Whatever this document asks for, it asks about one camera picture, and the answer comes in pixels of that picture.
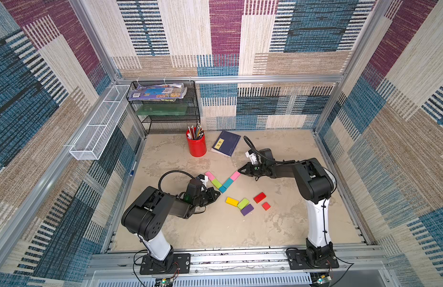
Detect red ribbed pencil cup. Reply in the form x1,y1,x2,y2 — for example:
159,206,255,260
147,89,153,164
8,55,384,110
186,129,207,157

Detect purple block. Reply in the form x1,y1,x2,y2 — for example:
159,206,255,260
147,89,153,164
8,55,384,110
241,204,254,216

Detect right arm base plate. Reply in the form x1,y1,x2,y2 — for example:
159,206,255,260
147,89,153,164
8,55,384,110
286,246,339,270

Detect light green long block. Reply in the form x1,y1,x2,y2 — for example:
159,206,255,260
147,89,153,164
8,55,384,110
211,178,223,190

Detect red long block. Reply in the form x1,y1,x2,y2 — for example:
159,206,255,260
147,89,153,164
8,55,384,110
253,193,266,203

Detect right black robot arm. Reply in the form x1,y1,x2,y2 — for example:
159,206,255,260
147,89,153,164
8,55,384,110
238,148,337,251

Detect yellow block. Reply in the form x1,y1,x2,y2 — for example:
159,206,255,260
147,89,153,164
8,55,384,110
226,197,239,207

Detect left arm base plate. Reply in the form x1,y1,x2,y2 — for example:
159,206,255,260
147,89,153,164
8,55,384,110
139,253,191,275

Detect black mesh shelf rack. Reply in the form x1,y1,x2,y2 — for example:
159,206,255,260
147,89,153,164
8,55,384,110
127,81,201,135

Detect dark blue notebook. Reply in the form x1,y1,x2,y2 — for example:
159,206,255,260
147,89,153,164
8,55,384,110
211,130,241,157

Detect green folder in rack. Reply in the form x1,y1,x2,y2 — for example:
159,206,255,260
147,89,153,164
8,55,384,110
135,104,188,116

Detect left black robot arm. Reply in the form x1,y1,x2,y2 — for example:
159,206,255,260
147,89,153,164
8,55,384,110
121,177,222,265

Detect blue pen by wall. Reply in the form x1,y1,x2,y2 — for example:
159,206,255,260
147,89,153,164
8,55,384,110
130,161,137,177

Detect white wire wall basket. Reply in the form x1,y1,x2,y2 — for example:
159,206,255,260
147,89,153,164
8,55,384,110
70,85,128,161

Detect small red cube block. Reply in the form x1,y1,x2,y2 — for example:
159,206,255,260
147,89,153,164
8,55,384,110
262,202,270,210

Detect colourful magazine on rack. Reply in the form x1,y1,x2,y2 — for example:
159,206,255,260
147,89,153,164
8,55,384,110
127,83,188,102

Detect pencils in cup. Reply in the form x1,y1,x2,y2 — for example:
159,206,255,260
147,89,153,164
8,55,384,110
187,123,204,140

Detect small teal cube block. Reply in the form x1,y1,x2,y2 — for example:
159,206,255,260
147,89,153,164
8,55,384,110
219,185,227,193

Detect pink long block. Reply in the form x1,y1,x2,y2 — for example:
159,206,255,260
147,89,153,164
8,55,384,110
205,172,215,181

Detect teal long block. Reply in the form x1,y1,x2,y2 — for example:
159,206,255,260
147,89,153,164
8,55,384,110
223,178,233,189

